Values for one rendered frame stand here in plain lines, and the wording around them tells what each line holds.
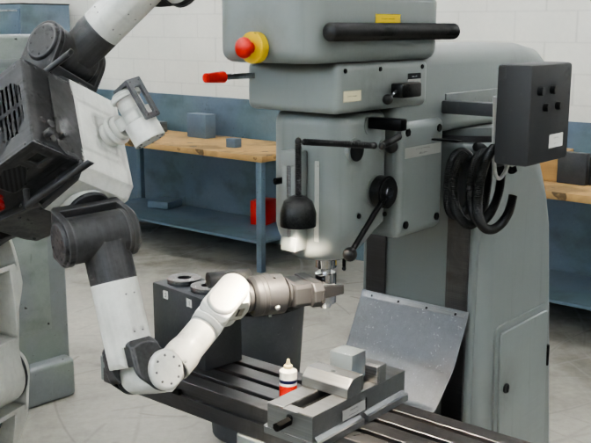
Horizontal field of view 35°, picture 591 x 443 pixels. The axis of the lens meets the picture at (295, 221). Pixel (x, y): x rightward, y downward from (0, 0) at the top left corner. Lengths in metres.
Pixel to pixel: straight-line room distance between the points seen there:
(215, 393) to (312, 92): 0.77
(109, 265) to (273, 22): 0.55
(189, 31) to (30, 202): 6.55
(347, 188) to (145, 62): 6.92
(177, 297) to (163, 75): 6.31
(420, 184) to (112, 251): 0.73
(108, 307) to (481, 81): 1.08
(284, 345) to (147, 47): 5.15
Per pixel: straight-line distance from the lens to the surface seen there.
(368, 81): 1.89
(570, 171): 5.76
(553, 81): 2.05
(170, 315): 2.41
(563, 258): 6.43
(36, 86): 1.84
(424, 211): 2.12
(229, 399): 2.19
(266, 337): 3.95
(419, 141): 2.07
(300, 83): 1.87
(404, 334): 2.37
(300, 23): 1.75
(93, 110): 1.93
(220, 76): 1.87
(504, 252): 2.35
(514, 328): 2.44
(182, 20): 8.38
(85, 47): 2.01
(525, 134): 1.97
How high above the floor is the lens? 1.80
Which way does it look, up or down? 12 degrees down
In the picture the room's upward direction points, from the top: straight up
